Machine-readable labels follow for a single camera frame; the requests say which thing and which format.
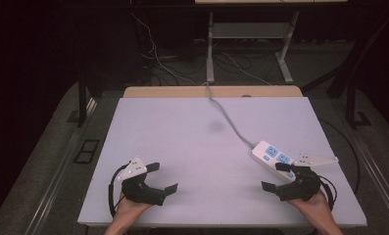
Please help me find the aluminium floor rail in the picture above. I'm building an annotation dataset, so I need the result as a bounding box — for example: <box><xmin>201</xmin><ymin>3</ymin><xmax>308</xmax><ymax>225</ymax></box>
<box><xmin>347</xmin><ymin>125</ymin><xmax>389</xmax><ymax>226</ymax></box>
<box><xmin>24</xmin><ymin>97</ymin><xmax>98</xmax><ymax>235</ymax></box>

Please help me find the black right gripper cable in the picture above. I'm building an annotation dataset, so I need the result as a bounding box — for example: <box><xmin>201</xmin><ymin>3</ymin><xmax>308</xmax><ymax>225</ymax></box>
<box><xmin>318</xmin><ymin>174</ymin><xmax>339</xmax><ymax>212</ymax></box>

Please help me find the black stand leg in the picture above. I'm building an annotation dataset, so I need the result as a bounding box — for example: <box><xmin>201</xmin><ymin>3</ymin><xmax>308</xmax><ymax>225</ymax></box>
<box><xmin>76</xmin><ymin>72</ymin><xmax>89</xmax><ymax>128</ymax></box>

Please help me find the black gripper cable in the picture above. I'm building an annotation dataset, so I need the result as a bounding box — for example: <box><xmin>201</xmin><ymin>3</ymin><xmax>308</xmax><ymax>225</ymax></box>
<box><xmin>318</xmin><ymin>174</ymin><xmax>339</xmax><ymax>212</ymax></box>
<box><xmin>108</xmin><ymin>162</ymin><xmax>131</xmax><ymax>218</ymax></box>

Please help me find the white floor cable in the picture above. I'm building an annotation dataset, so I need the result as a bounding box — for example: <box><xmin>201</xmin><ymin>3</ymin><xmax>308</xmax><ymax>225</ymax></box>
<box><xmin>220</xmin><ymin>52</ymin><xmax>272</xmax><ymax>86</ymax></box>
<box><xmin>130</xmin><ymin>12</ymin><xmax>198</xmax><ymax>86</ymax></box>

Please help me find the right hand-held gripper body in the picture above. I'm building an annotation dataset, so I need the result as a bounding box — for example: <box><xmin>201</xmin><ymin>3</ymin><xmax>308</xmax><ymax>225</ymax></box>
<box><xmin>275</xmin><ymin>152</ymin><xmax>340</xmax><ymax>203</ymax></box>

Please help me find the white power strip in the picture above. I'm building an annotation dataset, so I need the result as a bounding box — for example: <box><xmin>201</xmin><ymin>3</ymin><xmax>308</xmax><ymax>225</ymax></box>
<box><xmin>249</xmin><ymin>140</ymin><xmax>302</xmax><ymax>184</ymax></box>

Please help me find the black floor socket plate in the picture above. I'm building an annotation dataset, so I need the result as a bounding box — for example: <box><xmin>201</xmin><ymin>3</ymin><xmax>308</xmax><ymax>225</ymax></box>
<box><xmin>73</xmin><ymin>139</ymin><xmax>101</xmax><ymax>165</ymax></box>

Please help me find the thin black floor cable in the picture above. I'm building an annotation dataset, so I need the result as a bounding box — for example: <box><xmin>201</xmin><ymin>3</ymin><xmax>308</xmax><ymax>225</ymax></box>
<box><xmin>318</xmin><ymin>117</ymin><xmax>362</xmax><ymax>194</ymax></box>

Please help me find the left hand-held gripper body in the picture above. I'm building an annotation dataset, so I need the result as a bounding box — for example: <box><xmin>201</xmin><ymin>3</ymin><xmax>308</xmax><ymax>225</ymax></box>
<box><xmin>117</xmin><ymin>156</ymin><xmax>168</xmax><ymax>207</ymax></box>

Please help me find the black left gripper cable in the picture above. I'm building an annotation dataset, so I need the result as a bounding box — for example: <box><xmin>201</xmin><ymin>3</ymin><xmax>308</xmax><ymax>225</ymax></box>
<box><xmin>108</xmin><ymin>162</ymin><xmax>131</xmax><ymax>218</ymax></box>

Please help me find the person's right hand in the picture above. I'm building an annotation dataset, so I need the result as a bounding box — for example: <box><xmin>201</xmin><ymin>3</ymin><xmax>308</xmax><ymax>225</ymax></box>
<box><xmin>287</xmin><ymin>189</ymin><xmax>334</xmax><ymax>217</ymax></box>

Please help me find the grey metal desk frame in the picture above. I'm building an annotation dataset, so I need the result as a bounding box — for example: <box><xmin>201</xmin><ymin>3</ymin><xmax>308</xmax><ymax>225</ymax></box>
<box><xmin>206</xmin><ymin>10</ymin><xmax>300</xmax><ymax>85</ymax></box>

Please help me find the black stand with foot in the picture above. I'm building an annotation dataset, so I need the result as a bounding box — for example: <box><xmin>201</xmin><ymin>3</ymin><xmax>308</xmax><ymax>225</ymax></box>
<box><xmin>344</xmin><ymin>62</ymin><xmax>373</xmax><ymax>130</ymax></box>

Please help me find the person's left hand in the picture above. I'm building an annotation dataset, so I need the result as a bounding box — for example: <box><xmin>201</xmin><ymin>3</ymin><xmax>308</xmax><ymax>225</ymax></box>
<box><xmin>114</xmin><ymin>191</ymin><xmax>155</xmax><ymax>220</ymax></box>

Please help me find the grey power strip cable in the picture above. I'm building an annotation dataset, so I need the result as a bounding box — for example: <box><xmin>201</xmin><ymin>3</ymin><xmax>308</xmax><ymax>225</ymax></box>
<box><xmin>202</xmin><ymin>81</ymin><xmax>258</xmax><ymax>149</ymax></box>

